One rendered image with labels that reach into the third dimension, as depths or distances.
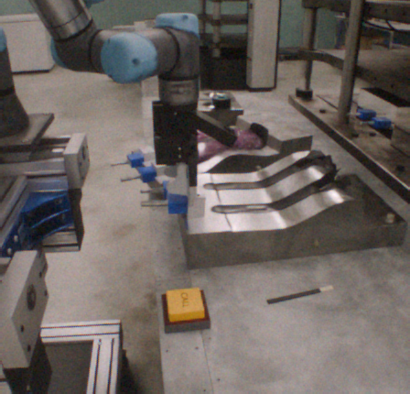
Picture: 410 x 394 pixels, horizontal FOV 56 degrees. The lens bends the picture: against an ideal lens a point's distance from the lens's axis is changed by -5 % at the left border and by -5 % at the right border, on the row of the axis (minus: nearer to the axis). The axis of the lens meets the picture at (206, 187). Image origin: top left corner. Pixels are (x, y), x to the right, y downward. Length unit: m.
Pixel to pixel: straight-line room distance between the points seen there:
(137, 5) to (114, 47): 7.30
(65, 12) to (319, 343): 0.67
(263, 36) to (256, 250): 4.44
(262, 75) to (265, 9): 0.80
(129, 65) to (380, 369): 0.61
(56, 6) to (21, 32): 6.62
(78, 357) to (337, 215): 1.01
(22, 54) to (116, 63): 6.73
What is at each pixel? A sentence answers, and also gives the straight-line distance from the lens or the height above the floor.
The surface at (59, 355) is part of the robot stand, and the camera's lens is 1.52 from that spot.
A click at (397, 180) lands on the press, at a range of 1.37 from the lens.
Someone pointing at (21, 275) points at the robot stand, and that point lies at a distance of 0.58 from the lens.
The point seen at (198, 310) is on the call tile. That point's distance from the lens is 0.70.
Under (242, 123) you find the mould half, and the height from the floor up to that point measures 0.90.
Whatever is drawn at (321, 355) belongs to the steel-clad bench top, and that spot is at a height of 0.80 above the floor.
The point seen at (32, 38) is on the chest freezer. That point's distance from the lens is 7.26.
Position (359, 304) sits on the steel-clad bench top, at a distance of 0.81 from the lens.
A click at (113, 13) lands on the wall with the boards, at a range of 7.92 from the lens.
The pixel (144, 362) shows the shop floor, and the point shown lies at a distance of 1.71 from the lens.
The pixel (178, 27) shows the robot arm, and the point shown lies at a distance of 0.69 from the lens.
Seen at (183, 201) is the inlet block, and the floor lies 0.93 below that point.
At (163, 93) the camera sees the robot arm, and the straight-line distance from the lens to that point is 0.73.
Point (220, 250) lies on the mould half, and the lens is 0.82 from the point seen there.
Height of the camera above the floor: 1.33
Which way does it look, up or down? 28 degrees down
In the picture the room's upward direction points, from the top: straight up
